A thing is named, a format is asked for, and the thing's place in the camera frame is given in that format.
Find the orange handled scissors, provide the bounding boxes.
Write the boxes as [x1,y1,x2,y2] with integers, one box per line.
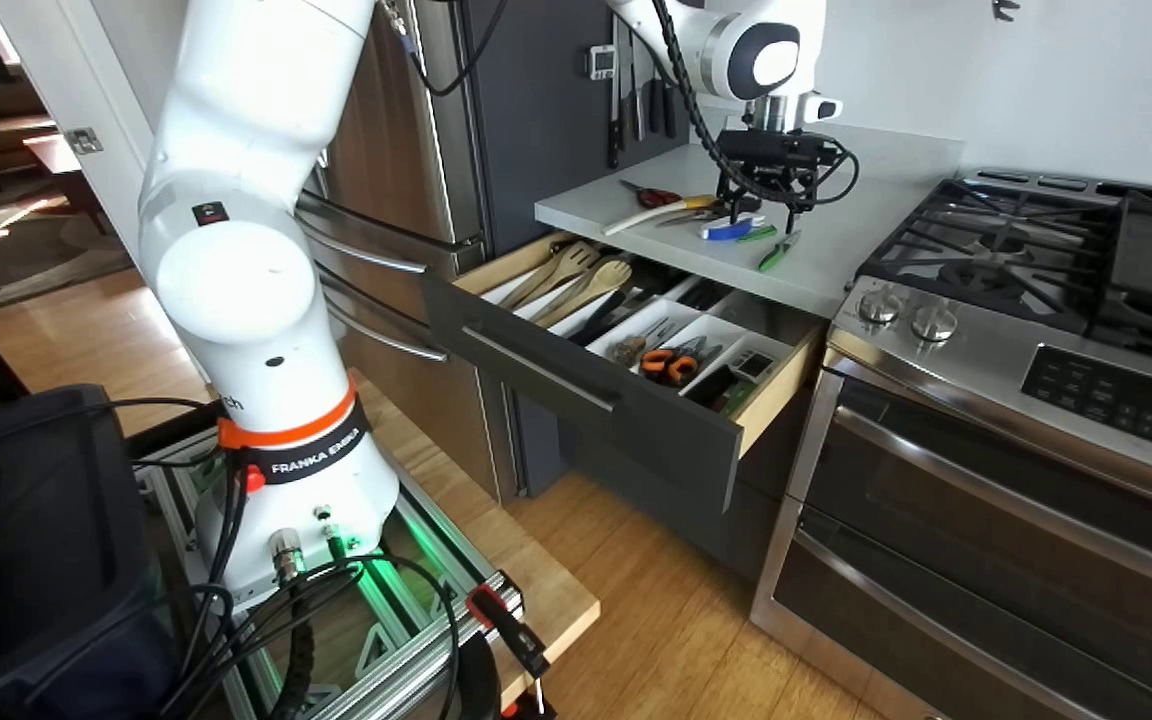
[634,342,708,390]

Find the wall mounted knife set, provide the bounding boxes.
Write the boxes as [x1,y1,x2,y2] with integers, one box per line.
[604,37,687,173]

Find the stainless steel refrigerator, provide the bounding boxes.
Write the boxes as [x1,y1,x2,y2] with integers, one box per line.
[290,0,526,503]

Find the dark grey lower cabinet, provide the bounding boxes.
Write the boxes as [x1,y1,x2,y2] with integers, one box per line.
[515,397,811,592]

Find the black base cable bundle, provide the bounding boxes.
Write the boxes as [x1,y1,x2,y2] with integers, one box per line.
[171,450,471,720]

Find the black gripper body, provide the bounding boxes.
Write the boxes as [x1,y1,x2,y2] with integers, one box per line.
[715,124,831,190]

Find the grey open kitchen drawer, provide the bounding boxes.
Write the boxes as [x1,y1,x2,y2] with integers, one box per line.
[422,229,831,511]

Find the blue white knife sharpener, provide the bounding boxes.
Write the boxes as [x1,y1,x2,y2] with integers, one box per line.
[701,212,782,247]

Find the aluminium base frame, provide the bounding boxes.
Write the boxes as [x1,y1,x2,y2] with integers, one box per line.
[133,432,526,720]

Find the white cutlery organiser tray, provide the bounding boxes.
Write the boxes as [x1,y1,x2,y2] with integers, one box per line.
[583,283,795,407]

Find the red black clamp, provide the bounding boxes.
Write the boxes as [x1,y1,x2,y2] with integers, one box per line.
[463,574,561,720]

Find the red black handled scissors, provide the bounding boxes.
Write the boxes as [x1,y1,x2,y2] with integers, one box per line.
[614,177,683,214]

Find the wooden spoon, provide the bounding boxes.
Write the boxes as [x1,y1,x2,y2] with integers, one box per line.
[484,239,604,314]
[531,250,634,331]

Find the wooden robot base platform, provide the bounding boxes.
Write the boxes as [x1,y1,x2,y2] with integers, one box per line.
[351,376,604,711]

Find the stainless steel gas range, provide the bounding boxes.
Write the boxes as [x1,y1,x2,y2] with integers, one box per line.
[749,168,1152,720]

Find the black fabric bag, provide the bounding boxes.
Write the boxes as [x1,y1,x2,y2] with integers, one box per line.
[0,384,192,720]

